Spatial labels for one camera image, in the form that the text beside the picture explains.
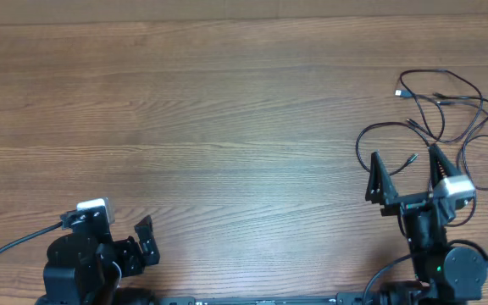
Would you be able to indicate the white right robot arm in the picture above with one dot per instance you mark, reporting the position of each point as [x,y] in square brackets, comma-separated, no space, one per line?
[447,272]

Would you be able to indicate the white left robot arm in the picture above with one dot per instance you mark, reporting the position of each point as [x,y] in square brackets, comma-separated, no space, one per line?
[87,265]

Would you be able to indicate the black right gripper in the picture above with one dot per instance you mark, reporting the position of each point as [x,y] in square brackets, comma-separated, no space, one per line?
[379,187]

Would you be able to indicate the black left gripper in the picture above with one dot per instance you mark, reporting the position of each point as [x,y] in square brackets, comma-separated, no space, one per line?
[134,262]

